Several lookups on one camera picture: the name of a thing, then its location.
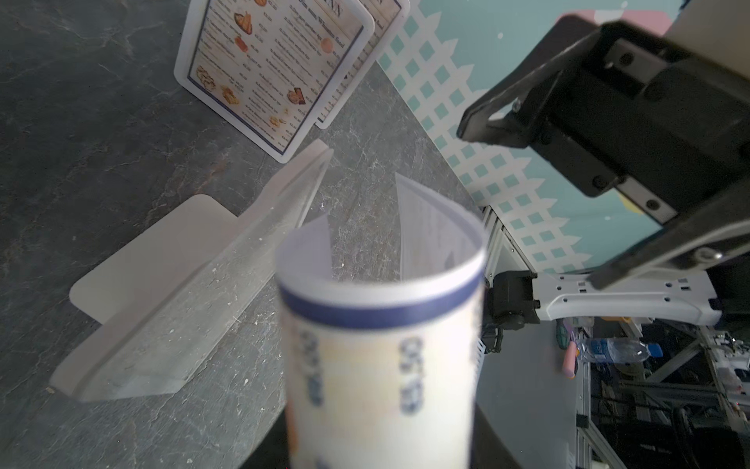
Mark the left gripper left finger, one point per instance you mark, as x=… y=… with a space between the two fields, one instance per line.
x=273 y=451

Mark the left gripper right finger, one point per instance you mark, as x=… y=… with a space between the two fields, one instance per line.
x=488 y=452

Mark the clear plastic water bottle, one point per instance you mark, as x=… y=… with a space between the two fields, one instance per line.
x=621 y=351

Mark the pink handled tool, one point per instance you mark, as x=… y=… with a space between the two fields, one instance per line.
x=569 y=365

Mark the white menu stand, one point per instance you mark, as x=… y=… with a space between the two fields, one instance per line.
x=166 y=299
x=269 y=76

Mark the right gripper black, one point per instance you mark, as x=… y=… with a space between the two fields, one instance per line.
x=620 y=102

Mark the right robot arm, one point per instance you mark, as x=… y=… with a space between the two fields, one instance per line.
x=520 y=298

